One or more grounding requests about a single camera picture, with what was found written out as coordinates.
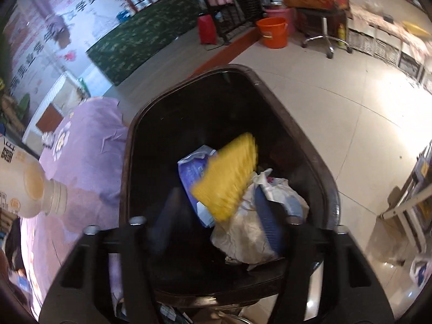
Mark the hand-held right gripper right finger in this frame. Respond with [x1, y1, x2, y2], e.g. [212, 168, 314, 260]
[255, 189, 395, 324]

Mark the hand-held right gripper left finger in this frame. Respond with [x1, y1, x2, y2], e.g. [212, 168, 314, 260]
[39, 185, 184, 324]

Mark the large white red-print plastic bag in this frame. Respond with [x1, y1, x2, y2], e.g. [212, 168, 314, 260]
[211, 182, 287, 265]

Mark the purple white packet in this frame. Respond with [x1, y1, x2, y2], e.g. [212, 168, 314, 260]
[178, 144, 220, 228]

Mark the yellow foam net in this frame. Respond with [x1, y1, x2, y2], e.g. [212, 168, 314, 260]
[191, 132, 259, 223]

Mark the dark brown trash bin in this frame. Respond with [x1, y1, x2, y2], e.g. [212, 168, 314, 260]
[119, 64, 341, 306]

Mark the plastic drink bottle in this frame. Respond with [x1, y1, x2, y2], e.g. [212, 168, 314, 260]
[0, 138, 68, 217]

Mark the white metal shelf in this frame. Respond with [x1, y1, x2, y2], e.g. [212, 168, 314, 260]
[380, 140, 432, 254]

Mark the brown sofa cushion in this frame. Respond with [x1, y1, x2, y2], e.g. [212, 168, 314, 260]
[35, 103, 65, 133]

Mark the white blue plastic bag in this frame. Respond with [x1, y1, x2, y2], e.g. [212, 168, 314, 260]
[409, 256, 432, 290]

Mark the white sofa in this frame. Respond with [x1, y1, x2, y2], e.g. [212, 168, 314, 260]
[22, 72, 91, 142]

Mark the orange bucket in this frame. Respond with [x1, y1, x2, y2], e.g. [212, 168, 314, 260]
[255, 17, 288, 49]

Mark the chrome base stool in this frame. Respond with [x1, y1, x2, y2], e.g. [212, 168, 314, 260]
[297, 7, 353, 59]

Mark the red bag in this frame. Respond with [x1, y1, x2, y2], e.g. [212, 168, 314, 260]
[197, 13, 217, 45]

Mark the pink bucket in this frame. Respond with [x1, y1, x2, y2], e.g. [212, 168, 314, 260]
[265, 3, 295, 36]

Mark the white storage shelf unit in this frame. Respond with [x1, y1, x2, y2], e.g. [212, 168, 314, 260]
[344, 0, 432, 92]

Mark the black metal rack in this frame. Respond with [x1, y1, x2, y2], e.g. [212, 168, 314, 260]
[194, 0, 272, 44]

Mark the yellow cloth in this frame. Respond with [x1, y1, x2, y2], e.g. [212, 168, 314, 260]
[403, 20, 431, 38]

